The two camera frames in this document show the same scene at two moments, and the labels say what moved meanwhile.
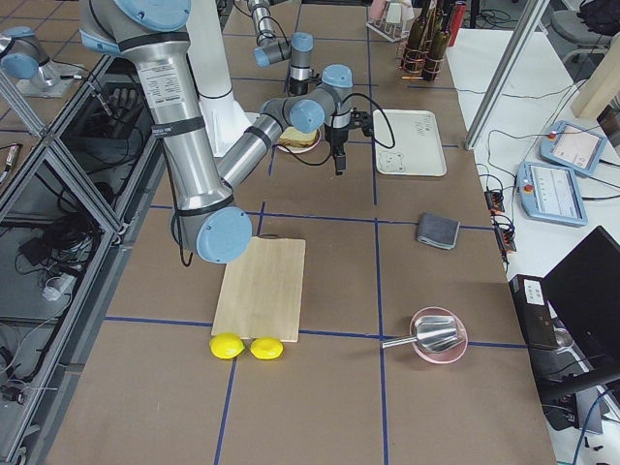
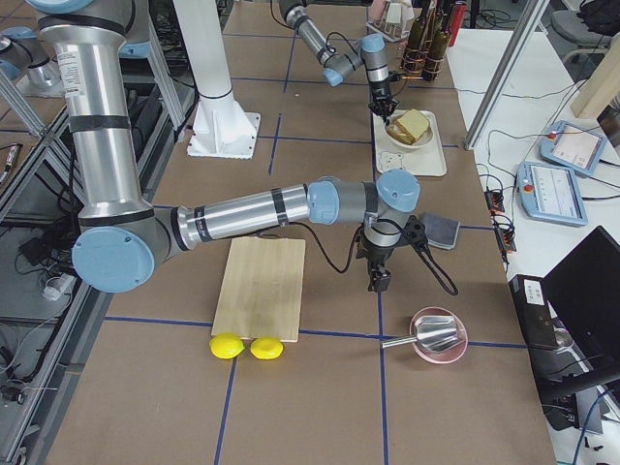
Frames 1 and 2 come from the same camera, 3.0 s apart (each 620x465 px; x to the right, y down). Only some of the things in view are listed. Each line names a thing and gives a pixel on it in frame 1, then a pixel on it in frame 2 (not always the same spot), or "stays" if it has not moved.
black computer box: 551,355 stays
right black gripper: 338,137 -> 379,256
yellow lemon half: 266,348 stays
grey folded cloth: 438,231 stays
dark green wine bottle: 414,55 stays
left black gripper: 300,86 -> 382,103
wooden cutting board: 261,294 stays
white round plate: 303,148 -> 422,141
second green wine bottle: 436,50 stays
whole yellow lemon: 226,345 stays
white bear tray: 418,149 stays
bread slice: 292,137 -> 415,122
